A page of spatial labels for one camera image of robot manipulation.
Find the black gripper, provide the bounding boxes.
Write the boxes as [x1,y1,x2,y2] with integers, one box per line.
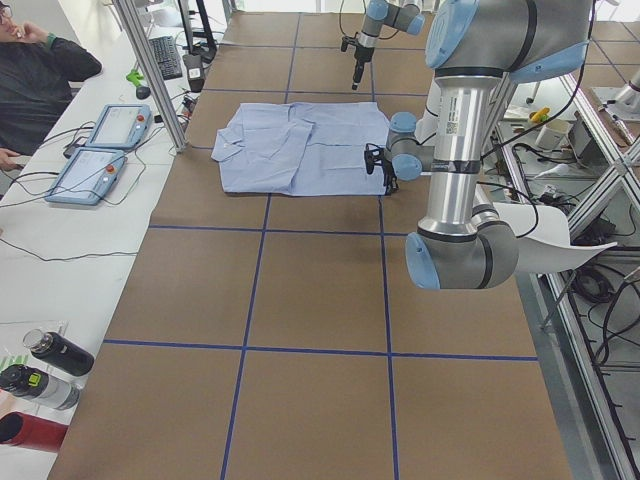
[363,143,399,196]
[340,32,374,91]

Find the light blue striped shirt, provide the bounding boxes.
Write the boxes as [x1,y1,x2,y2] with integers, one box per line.
[211,102,389,196]

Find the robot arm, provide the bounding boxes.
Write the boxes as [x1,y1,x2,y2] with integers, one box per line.
[364,1,594,290]
[340,0,425,90]

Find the black keyboard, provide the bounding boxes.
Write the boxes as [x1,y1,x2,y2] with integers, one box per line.
[149,36,182,80]

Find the black computer mouse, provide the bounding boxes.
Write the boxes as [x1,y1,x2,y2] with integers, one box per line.
[135,86,151,100]

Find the upper blue teach pendant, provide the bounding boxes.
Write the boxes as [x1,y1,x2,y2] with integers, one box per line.
[85,104,153,150]

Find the blue teach pendant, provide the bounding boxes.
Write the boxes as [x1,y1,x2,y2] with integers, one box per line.
[85,104,153,150]
[44,147,126,206]

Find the lower blue teach pendant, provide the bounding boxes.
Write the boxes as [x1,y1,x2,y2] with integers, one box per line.
[44,147,126,206]

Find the seated person in black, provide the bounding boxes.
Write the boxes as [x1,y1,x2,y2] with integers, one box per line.
[1,3,102,171]

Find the black water bottle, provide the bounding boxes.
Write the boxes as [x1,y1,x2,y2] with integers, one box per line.
[23,329,95,377]

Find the grey bottle green cap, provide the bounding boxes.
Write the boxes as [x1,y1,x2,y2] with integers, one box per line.
[1,364,80,410]

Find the red bottle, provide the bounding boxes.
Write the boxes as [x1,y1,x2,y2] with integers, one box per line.
[1,412,68,453]

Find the green handled tool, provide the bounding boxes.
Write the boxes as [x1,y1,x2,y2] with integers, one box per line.
[126,69,144,87]

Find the aluminium frame post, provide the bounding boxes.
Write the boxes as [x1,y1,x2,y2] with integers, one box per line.
[113,0,187,153]

